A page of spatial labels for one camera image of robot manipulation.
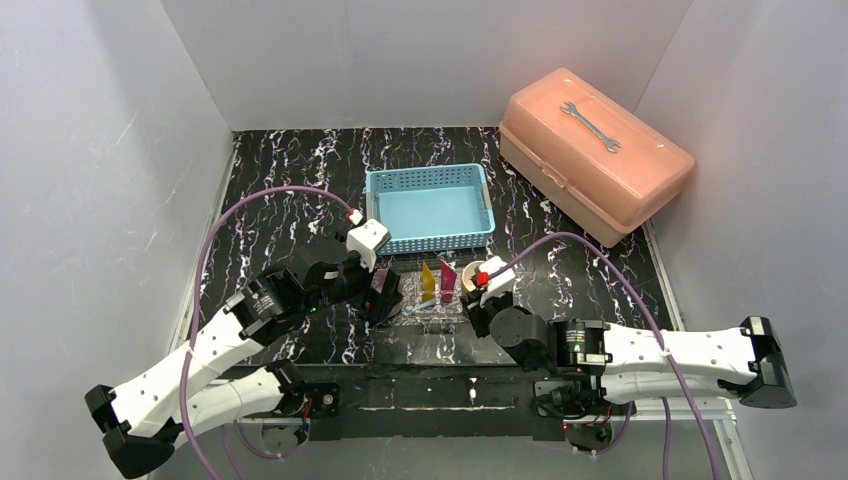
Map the grey toothbrush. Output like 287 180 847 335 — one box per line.
403 298 439 316

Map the yellow toothpaste tube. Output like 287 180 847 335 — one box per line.
421 262 436 303

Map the pink toothpaste tube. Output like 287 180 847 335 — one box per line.
440 260 458 305

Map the yellow mug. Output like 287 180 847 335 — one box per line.
460 260 489 295

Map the blue plastic basket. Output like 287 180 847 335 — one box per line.
364 163 495 256

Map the purple mug black rim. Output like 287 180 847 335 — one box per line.
371 268 388 294

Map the clear glass tray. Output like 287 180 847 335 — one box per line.
390 271 469 326

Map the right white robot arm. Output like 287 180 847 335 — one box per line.
460 291 797 413

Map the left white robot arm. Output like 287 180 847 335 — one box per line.
84 238 403 479

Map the pink plastic toolbox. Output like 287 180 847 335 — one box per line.
499 68 695 248

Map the silver wrench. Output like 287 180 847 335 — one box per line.
560 101 621 153

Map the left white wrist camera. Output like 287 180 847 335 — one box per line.
345 219 391 272

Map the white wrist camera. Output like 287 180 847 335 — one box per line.
345 219 391 272
475 256 516 306

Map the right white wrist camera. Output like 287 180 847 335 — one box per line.
475 256 516 306

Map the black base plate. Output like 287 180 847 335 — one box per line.
261 362 637 444

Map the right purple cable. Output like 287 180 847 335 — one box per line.
486 231 723 480

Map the purple cable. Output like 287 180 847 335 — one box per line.
178 185 364 480
486 231 723 480

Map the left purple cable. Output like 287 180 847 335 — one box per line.
178 185 364 480

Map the aluminium rail frame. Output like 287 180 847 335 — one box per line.
122 374 757 480

